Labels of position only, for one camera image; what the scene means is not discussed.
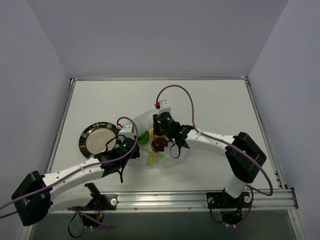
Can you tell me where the clear plastic bag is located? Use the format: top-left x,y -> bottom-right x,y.
128,110 -> 190,169

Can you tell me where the yellow fake lemon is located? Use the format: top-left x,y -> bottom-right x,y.
150,128 -> 166,140

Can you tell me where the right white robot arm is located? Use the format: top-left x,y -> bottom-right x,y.
152,112 -> 267,207

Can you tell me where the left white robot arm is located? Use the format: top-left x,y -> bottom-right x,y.
11,137 -> 140,227

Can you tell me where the green fake lime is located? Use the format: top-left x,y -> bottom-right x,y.
138,130 -> 150,145

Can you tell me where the dark red fake fruit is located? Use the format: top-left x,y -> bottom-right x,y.
151,138 -> 168,153

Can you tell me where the round plate with dark rim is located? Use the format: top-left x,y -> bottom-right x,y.
78,121 -> 120,159

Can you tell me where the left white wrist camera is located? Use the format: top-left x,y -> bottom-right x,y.
116,122 -> 135,139

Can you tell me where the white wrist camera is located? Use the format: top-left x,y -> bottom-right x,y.
154,100 -> 171,115
116,122 -> 135,139

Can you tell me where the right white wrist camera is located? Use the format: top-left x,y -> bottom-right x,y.
154,100 -> 171,115

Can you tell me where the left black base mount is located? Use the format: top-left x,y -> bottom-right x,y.
84,183 -> 118,211

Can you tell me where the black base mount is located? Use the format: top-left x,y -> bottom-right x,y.
206,190 -> 251,209
84,183 -> 118,211

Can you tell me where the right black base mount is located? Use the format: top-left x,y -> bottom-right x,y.
206,190 -> 251,209

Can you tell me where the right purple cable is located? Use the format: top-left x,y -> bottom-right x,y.
156,84 -> 274,223

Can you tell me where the aluminium front rail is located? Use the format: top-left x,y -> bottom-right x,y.
49,186 -> 298,213

